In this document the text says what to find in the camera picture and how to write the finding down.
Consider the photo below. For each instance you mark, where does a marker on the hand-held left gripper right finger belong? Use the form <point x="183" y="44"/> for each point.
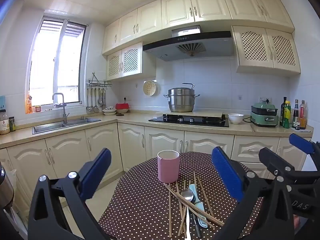
<point x="225" y="172"/>

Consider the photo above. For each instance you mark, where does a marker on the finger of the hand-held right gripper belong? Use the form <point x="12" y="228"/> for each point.
<point x="272" y="161"/>
<point x="301" y="142"/>

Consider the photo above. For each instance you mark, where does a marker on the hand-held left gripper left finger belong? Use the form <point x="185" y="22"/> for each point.
<point x="98" y="170"/>

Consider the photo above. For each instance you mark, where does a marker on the metal spoon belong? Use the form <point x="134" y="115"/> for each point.
<point x="187" y="195"/>

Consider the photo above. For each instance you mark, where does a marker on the pink cup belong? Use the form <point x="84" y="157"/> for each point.
<point x="167" y="170"/>

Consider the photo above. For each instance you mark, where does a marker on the pile of wooden chopsticks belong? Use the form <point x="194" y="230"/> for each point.
<point x="170" y="217"/>

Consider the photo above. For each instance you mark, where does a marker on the red sauce bottle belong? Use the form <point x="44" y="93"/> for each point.
<point x="303" y="116"/>

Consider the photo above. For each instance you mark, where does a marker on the dark sauce bottle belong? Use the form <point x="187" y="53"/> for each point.
<point x="295" y="112"/>

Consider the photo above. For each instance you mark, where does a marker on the dark oil bottle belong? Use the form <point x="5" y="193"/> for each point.
<point x="283" y="110"/>

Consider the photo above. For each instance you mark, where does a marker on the cream base cabinets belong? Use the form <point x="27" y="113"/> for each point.
<point x="62" y="150"/>

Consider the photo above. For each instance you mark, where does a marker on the green electric cooker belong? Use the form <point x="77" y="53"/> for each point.
<point x="265" y="120"/>

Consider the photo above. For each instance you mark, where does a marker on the brown polka dot tablecloth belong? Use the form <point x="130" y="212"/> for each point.
<point x="140" y="200"/>

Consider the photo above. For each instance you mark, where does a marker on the stainless steel sink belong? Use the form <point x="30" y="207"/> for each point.
<point x="75" y="122"/>

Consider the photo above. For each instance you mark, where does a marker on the white bowl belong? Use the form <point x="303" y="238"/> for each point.
<point x="235" y="119"/>

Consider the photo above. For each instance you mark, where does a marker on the stack of white dishes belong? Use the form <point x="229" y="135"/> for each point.
<point x="109" y="112"/>

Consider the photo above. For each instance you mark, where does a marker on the hanging metal utensil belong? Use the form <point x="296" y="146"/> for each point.
<point x="100" y="101"/>
<point x="92" y="109"/>
<point x="96" y="109"/>
<point x="103" y="106"/>
<point x="88" y="108"/>

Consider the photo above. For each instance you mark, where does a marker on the steel kitchen faucet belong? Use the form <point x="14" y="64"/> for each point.
<point x="65" y="115"/>

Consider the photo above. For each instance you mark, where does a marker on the red container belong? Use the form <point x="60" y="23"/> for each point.
<point x="122" y="106"/>

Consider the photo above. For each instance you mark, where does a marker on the black gas stove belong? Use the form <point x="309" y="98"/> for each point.
<point x="175" y="120"/>

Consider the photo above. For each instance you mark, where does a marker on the stainless steel steamer pot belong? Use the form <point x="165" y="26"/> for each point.
<point x="181" y="102"/>

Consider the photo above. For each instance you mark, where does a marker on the small red jar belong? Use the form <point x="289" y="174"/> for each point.
<point x="37" y="108"/>

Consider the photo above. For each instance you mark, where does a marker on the white plastic bag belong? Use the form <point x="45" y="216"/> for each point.
<point x="12" y="178"/>

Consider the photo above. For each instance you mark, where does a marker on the orange bottle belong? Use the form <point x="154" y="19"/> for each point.
<point x="29" y="106"/>

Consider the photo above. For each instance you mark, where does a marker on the metal flask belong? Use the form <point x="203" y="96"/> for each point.
<point x="5" y="187"/>

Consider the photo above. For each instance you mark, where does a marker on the cream perforated plate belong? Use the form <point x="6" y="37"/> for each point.
<point x="149" y="88"/>

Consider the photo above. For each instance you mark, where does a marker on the small dark green jar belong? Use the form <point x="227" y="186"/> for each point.
<point x="12" y="125"/>

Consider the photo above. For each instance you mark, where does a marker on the clear food jar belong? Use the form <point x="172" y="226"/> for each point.
<point x="4" y="125"/>

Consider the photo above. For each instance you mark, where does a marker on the kitchen window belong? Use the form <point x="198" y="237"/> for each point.
<point x="50" y="62"/>

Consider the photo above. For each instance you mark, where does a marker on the grey range hood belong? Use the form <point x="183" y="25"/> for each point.
<point x="200" y="47"/>

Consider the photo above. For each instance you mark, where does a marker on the wall socket with plug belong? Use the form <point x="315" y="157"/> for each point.
<point x="125" y="97"/>

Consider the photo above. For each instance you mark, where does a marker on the metal wall utensil rack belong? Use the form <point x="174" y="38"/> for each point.
<point x="98" y="82"/>

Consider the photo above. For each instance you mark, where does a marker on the lattice door wall cabinet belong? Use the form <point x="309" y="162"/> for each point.
<point x="130" y="60"/>
<point x="267" y="47"/>

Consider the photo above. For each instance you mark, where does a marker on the cream wall cabinet row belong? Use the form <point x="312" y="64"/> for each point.
<point x="200" y="5"/>

